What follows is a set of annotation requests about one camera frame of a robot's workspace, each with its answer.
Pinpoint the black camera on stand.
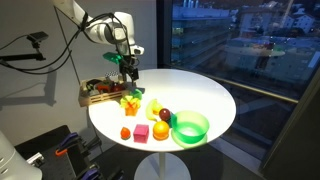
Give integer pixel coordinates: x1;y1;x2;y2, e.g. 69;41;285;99
26;31;50;44

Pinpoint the purple clamp with orange tip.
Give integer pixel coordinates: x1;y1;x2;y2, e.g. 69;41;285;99
54;131;103;158

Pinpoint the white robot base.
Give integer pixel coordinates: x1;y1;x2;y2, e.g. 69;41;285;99
0;129;44;180

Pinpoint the small orange ball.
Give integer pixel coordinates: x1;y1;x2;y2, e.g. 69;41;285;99
119;126;132;141

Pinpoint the orange cube with number nine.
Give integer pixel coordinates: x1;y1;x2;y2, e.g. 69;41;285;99
96;82;113;94

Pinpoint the yellow-green cube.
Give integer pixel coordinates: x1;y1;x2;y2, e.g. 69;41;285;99
120;94;135;110

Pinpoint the window handrail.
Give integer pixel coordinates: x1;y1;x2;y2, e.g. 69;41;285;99
171;64;300;105

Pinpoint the wooden tray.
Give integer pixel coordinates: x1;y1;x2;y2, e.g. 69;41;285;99
77;75;133;108

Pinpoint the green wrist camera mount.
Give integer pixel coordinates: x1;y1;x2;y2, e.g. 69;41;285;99
102;51;123;66

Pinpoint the black robot platform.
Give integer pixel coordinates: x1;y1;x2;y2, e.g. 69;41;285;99
13;124;104;180

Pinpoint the silver metal bracket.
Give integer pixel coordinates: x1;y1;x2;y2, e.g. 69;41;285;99
26;151;46;168

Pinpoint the yellow cube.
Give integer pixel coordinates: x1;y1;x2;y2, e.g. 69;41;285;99
131;97;142;109

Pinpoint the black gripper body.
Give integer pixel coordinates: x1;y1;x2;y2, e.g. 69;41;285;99
118;54;140;77

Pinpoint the pink cube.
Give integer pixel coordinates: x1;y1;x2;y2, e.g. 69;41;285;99
132;123;150;144

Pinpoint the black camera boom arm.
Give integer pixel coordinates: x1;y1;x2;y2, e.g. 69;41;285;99
0;41;47;63

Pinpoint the dark red toy plum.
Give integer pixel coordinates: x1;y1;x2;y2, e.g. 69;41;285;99
158;107;172;122

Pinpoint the checkered cube with number four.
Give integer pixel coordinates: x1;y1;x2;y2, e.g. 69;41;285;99
104;70;120;82

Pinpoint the green plastic bowl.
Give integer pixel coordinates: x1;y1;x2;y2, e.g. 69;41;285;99
170;109;211;145

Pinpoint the yellow toy banana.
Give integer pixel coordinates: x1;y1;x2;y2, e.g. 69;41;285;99
145;98;164;122

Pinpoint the green cube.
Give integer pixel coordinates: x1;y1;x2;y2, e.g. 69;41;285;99
129;87;144;101

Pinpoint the toy orange fruit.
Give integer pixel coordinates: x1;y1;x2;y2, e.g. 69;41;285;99
152;120;171;141

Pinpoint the white table pedestal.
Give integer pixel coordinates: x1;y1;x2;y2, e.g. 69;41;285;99
133;151;192;180

